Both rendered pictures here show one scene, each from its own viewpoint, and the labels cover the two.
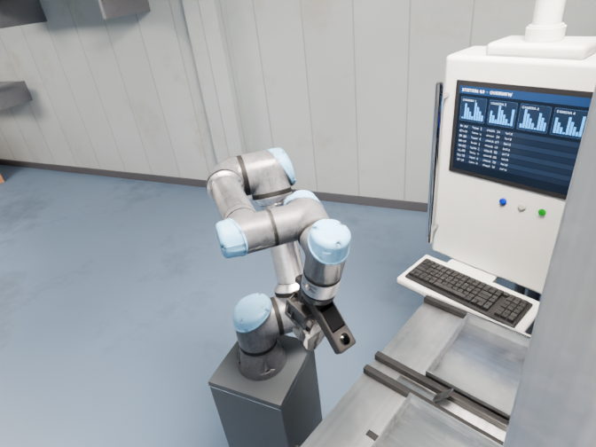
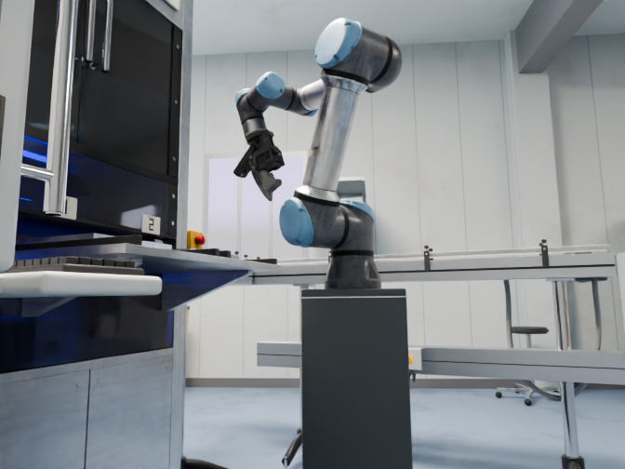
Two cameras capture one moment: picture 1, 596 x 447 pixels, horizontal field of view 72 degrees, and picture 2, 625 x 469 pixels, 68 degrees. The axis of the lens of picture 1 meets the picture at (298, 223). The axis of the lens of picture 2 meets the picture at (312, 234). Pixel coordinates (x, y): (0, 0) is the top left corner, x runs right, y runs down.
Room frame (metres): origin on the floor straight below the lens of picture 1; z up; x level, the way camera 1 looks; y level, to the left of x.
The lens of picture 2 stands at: (2.00, -0.41, 0.77)
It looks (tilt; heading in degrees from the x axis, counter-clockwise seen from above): 8 degrees up; 157
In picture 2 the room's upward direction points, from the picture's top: 1 degrees counter-clockwise
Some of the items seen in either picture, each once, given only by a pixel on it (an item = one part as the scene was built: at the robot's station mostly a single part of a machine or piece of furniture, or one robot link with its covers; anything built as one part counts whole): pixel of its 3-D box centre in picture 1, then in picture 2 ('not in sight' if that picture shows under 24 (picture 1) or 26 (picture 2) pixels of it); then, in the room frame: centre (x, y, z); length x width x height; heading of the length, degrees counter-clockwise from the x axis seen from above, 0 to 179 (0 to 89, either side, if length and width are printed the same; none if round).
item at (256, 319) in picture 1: (256, 320); (349, 226); (0.91, 0.16, 0.96); 0.13 x 0.12 x 0.14; 104
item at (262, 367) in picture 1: (260, 349); (352, 270); (0.91, 0.16, 0.84); 0.15 x 0.15 x 0.10
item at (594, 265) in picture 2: not in sight; (380, 265); (0.08, 0.75, 0.92); 1.90 x 0.15 x 0.16; 45
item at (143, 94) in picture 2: not in sight; (136, 79); (0.41, -0.38, 1.50); 0.43 x 0.01 x 0.59; 135
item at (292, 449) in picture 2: not in sight; (305, 443); (-0.20, 0.47, 0.07); 0.50 x 0.08 x 0.14; 135
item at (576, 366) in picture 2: not in sight; (416, 359); (0.19, 0.86, 0.49); 1.60 x 0.08 x 0.12; 45
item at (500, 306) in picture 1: (465, 288); (27, 271); (1.09, -0.55, 0.82); 0.40 x 0.14 x 0.02; 39
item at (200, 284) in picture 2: not in sight; (206, 291); (0.43, -0.14, 0.79); 0.34 x 0.03 x 0.13; 45
